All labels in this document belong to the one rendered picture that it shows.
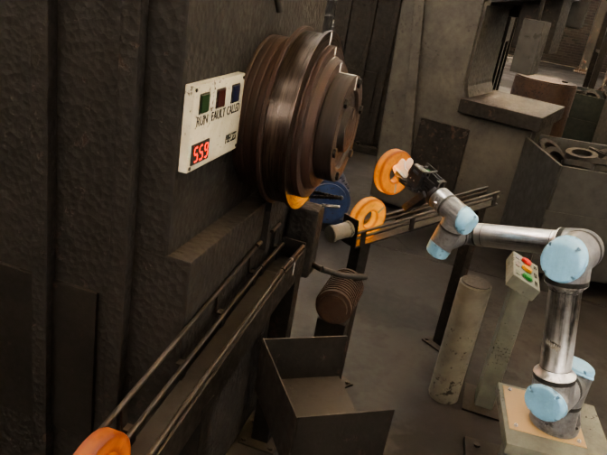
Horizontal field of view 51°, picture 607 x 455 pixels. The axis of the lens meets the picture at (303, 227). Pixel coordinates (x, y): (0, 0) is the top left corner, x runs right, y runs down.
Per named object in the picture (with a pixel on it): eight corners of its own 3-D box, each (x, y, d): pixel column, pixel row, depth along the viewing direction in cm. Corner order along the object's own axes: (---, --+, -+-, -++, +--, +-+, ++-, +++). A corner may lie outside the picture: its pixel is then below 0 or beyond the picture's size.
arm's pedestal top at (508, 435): (590, 414, 212) (593, 405, 211) (614, 483, 183) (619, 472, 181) (494, 391, 216) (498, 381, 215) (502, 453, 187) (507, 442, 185)
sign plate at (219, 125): (177, 171, 129) (185, 84, 122) (228, 145, 153) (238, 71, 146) (187, 174, 129) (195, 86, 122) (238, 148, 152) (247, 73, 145)
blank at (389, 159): (375, 152, 205) (382, 154, 203) (408, 144, 214) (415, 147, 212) (370, 196, 212) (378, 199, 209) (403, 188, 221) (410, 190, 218)
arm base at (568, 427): (568, 410, 205) (577, 385, 201) (586, 442, 191) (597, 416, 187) (523, 403, 205) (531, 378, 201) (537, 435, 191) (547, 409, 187)
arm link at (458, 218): (455, 239, 189) (469, 217, 185) (432, 217, 196) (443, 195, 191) (471, 236, 194) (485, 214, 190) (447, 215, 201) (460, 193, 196)
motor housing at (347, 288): (292, 416, 227) (316, 286, 207) (310, 384, 247) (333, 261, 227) (326, 428, 224) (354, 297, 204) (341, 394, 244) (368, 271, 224)
